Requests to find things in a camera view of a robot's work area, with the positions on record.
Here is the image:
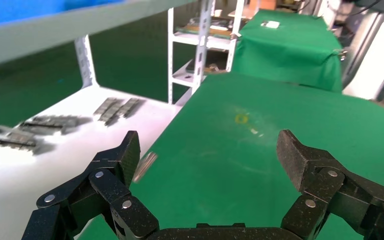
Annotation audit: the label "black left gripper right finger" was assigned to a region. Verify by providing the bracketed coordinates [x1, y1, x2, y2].
[276, 129, 384, 240]

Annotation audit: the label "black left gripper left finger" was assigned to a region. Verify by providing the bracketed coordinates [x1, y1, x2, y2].
[21, 130, 160, 240]

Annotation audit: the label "silver binder clip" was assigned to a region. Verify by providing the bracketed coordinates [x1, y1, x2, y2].
[132, 151, 159, 184]
[333, 48, 348, 63]

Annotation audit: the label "silver metal clip strip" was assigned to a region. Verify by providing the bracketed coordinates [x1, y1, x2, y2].
[92, 96, 119, 117]
[119, 97, 147, 119]
[99, 99, 132, 127]

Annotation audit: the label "green table cloth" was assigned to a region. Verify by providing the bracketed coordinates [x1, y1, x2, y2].
[76, 72, 384, 240]

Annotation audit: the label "white flat shelf board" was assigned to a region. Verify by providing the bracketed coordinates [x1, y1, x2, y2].
[0, 85, 184, 240]

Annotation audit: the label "green cloth covered far table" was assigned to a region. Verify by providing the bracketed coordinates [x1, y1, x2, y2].
[231, 8, 344, 94]

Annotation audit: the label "white pillar panel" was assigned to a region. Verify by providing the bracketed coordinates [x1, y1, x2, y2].
[341, 0, 384, 101]

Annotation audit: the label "small white flat object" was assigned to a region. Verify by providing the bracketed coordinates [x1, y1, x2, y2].
[260, 20, 281, 30]

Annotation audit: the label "white perforated side rack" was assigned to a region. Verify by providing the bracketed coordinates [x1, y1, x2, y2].
[173, 0, 247, 88]

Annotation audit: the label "white metal shelf board ribbed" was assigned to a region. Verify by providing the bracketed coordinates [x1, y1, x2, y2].
[0, 0, 196, 70]

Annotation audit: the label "stacked flat boards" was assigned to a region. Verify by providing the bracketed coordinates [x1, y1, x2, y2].
[175, 17, 234, 38]

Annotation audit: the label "blue plastic bin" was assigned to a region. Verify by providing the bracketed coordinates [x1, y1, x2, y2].
[0, 0, 127, 28]

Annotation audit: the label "silver metal rail part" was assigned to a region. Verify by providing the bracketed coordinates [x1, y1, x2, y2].
[0, 124, 39, 155]
[19, 114, 81, 135]

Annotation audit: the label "white perforated shelf post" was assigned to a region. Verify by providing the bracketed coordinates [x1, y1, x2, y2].
[167, 0, 213, 106]
[74, 34, 97, 90]

